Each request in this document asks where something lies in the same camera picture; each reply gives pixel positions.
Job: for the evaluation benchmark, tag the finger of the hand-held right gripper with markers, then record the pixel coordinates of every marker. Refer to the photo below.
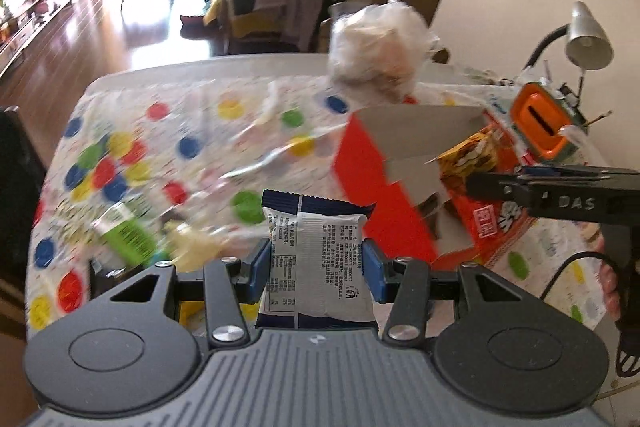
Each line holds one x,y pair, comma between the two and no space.
495,188

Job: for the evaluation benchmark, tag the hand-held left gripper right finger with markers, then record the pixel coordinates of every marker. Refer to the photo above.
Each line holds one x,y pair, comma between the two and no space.
373,272

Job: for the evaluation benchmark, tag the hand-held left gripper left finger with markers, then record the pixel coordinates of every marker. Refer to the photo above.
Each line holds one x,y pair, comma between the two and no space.
261,264

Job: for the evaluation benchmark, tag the white navy snack packet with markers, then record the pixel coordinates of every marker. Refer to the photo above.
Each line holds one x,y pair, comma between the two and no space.
316,257

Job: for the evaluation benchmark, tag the red cardboard box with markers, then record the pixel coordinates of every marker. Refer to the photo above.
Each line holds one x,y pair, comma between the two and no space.
390,187

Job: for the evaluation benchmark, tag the person's right hand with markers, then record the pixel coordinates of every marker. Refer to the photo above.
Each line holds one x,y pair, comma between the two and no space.
613,294

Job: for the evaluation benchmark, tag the pale yellow snack packet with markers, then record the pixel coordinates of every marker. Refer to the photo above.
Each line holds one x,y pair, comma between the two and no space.
192,247

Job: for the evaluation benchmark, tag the orange green device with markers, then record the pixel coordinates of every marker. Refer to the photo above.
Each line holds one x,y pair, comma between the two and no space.
542,119

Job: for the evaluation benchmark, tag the balloon print tablecloth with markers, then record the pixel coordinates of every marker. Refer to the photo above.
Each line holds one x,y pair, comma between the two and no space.
200,142

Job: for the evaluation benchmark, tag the green snack packet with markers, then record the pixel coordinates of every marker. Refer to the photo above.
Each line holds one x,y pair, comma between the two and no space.
125,232

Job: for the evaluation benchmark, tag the silver desk lamp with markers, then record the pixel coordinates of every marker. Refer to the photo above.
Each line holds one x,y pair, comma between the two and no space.
587,37

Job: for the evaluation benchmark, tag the clear plastic bag of bread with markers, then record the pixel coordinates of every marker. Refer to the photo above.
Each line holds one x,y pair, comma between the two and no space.
382,49

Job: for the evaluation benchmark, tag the dark chair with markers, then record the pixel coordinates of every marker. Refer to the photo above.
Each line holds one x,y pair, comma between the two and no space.
20,187

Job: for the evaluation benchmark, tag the low media cabinet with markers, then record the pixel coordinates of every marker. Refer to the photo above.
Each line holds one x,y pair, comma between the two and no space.
25,24

